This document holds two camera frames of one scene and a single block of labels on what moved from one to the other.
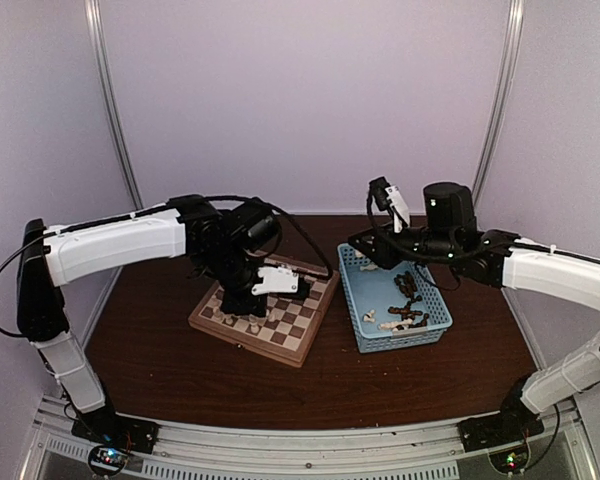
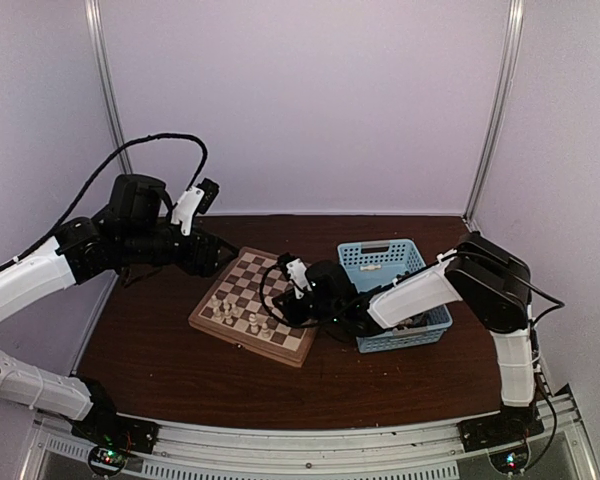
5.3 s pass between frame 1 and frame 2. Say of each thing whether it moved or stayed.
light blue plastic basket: stayed
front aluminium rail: stayed
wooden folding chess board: stayed
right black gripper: moved
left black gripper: moved
